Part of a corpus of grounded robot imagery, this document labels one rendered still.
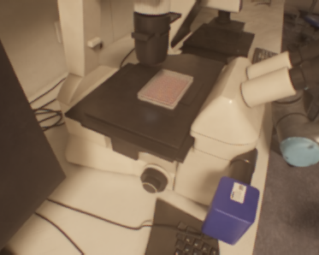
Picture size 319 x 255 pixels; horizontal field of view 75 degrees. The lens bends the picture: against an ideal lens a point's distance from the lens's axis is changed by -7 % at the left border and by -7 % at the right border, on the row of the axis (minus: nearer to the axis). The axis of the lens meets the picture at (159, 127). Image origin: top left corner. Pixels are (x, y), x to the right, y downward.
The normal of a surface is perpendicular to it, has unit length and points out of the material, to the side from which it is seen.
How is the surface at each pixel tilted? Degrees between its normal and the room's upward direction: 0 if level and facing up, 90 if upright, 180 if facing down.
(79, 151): 48
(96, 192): 0
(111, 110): 0
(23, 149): 86
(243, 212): 0
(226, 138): 86
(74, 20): 90
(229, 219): 90
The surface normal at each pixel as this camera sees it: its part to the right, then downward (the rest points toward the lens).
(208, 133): -0.43, 0.56
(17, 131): 0.90, 0.27
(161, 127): 0.04, -0.73
